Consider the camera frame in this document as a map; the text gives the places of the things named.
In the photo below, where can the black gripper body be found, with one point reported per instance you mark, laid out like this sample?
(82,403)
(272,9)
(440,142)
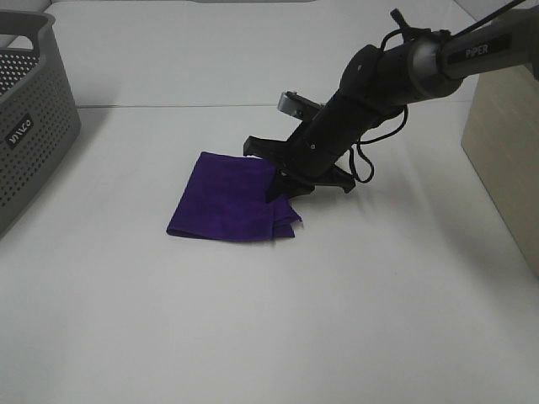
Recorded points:
(302,158)

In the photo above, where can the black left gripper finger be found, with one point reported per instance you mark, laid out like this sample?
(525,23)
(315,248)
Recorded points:
(284,184)

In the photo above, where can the purple towel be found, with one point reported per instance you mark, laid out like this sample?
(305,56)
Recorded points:
(224,200)

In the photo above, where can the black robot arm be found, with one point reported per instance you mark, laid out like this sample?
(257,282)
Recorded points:
(410,65)

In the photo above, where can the grey perforated plastic basket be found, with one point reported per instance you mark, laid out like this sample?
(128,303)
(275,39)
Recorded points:
(39,118)

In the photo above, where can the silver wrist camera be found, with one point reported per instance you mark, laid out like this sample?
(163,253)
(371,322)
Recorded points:
(296,106)

